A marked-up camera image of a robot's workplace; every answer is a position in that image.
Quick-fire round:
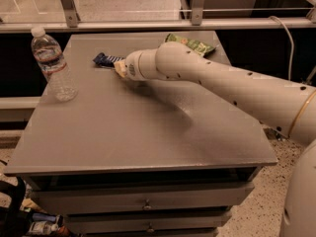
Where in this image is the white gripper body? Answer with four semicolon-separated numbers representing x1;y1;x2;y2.
124;50;144;81

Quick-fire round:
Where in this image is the grey drawer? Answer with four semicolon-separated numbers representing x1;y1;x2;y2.
32;182;254;214
65;210;231;234

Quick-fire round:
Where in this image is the drawer knob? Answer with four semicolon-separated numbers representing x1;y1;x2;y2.
142;199;152;210
146;224;155;233

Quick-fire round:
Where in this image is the black bag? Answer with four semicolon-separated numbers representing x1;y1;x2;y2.
0;177;30;237

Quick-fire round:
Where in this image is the clear plastic water bottle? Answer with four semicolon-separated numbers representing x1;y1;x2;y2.
31;27;78;102

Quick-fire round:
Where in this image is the metal window railing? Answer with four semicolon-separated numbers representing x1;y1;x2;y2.
0;0;316;33

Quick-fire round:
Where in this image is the lower drawer knob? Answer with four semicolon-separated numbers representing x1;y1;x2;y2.
146;224;155;233

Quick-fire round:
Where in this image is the upper grey drawer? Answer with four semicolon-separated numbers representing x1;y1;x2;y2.
32;182;254;214

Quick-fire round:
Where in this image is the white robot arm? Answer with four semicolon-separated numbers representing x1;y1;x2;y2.
115;41;316;237

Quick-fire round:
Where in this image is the white cable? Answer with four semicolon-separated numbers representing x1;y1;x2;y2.
269;15;296;82

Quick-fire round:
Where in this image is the blue rxbar wrapper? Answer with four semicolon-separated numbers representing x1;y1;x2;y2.
93;52;122;67

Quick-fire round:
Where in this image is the grey drawer cabinet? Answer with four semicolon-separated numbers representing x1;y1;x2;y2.
5;33;277;237

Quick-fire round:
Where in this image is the green chip bag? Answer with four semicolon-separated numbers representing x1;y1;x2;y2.
165;34;215;57

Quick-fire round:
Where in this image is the upper drawer knob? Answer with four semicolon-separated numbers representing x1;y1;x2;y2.
142;199;152;210

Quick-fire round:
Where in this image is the lower grey drawer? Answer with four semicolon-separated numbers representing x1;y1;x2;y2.
65;210;231;234

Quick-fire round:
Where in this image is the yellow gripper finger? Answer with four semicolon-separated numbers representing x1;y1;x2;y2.
114;60;127;78

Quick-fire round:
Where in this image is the small bottle on floor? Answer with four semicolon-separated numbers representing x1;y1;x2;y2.
27;221;58;236

